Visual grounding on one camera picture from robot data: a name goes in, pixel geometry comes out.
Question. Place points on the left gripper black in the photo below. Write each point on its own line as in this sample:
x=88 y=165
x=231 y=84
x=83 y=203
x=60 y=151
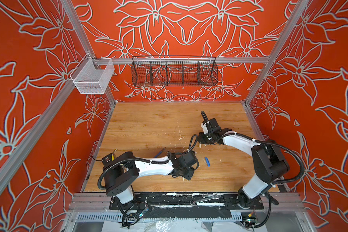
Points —
x=190 y=175

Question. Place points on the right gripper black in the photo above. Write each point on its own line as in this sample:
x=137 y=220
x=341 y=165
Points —
x=200 y=138

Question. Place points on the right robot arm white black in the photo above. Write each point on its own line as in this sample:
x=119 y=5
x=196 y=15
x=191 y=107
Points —
x=266 y=161

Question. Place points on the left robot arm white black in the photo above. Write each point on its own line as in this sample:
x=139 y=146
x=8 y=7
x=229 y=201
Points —
x=120 y=172

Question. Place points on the blue pen cap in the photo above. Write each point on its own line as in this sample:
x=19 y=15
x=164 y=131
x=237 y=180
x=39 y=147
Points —
x=207 y=161

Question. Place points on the yellow black tape measure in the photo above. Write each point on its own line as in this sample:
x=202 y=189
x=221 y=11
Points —
x=108 y=159

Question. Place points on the white mesh basket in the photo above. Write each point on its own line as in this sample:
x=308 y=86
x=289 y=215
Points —
x=92 y=76

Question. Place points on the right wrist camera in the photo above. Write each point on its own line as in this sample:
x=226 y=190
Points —
x=210 y=127

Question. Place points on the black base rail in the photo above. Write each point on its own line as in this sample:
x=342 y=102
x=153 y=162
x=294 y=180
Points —
x=227 y=200

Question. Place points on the black wire basket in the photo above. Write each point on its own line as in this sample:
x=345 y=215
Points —
x=174 y=71

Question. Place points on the white cable duct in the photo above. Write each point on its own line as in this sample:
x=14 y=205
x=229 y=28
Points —
x=148 y=217

